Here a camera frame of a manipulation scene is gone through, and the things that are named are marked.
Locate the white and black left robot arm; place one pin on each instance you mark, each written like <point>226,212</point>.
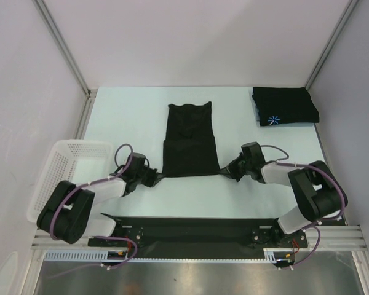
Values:
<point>68,213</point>

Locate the white slotted cable duct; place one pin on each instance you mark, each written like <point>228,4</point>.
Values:
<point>115,256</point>

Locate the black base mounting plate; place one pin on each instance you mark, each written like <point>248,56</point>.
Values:
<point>198,234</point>

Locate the left vertical aluminium post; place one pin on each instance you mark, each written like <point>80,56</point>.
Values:
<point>60,42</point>

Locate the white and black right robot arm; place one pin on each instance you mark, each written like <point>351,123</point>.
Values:
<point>317,193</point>

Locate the white plastic basket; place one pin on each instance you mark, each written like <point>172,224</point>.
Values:
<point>77,161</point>

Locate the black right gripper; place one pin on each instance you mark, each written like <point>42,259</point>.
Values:
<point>234,169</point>

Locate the aluminium frame rail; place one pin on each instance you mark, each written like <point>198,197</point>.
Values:
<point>332,238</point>

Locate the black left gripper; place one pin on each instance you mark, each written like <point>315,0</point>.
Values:
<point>154,176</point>

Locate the folded black t shirt with logo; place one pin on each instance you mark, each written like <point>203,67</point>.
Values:
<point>277,106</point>

